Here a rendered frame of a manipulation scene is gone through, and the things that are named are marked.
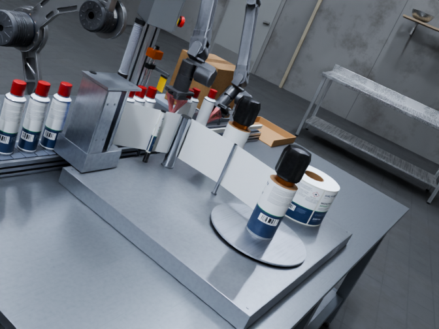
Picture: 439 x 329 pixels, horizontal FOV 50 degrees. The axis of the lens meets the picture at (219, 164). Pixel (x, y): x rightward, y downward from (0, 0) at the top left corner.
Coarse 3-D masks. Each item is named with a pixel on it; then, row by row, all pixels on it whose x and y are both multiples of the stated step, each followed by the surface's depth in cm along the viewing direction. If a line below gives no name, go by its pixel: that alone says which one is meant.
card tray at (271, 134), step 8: (256, 120) 282; (264, 120) 284; (264, 128) 278; (272, 128) 281; (280, 128) 278; (264, 136) 262; (272, 136) 269; (280, 136) 275; (288, 136) 276; (272, 144) 250; (280, 144) 260
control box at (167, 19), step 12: (144, 0) 161; (156, 0) 151; (168, 0) 152; (180, 0) 154; (144, 12) 158; (156, 12) 153; (168, 12) 154; (180, 12) 156; (156, 24) 155; (168, 24) 156
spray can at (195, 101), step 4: (196, 88) 190; (196, 92) 188; (196, 96) 189; (192, 100) 188; (196, 100) 189; (192, 104) 189; (196, 104) 190; (192, 108) 190; (188, 112) 190; (192, 112) 191; (192, 116) 192
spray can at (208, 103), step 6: (210, 90) 199; (210, 96) 199; (204, 102) 200; (210, 102) 199; (204, 108) 200; (210, 108) 200; (198, 114) 203; (204, 114) 201; (198, 120) 202; (204, 120) 202
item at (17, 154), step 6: (216, 126) 227; (222, 126) 231; (252, 132) 244; (18, 150) 132; (42, 150) 138; (0, 156) 126; (6, 156) 127; (12, 156) 128; (18, 156) 130; (24, 156) 131; (30, 156) 132; (36, 156) 133
